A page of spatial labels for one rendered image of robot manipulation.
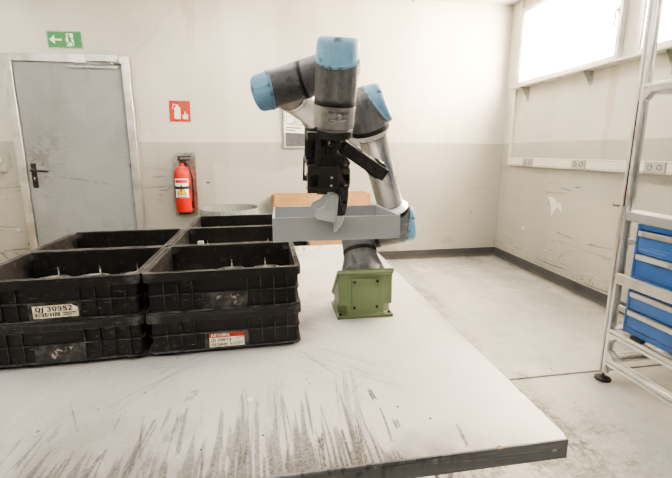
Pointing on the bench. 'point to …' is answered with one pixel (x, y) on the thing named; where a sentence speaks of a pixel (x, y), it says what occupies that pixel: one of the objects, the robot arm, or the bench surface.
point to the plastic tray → (286, 219)
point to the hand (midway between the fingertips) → (337, 224)
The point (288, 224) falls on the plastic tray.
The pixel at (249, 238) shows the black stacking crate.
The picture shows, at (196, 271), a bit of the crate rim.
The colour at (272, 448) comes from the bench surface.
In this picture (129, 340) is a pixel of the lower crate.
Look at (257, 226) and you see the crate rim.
